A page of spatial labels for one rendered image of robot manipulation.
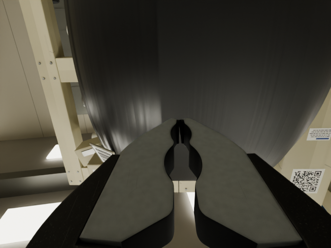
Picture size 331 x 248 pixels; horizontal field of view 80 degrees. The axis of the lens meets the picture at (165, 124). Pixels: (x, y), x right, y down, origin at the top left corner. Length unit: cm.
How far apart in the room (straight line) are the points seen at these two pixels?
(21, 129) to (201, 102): 669
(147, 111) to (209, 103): 7
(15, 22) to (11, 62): 94
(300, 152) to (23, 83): 618
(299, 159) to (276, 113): 34
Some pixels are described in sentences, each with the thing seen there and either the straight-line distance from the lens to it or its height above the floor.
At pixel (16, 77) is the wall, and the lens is 637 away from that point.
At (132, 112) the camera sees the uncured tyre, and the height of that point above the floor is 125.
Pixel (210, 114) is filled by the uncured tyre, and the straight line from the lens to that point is 22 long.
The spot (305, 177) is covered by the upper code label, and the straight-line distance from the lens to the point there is 61.
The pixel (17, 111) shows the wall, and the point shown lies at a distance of 665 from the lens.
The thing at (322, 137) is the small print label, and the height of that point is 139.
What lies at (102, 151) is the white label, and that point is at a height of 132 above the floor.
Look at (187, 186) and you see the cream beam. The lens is 88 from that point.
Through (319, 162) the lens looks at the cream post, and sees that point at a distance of 60.
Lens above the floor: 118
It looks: 23 degrees up
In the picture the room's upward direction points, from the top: 178 degrees clockwise
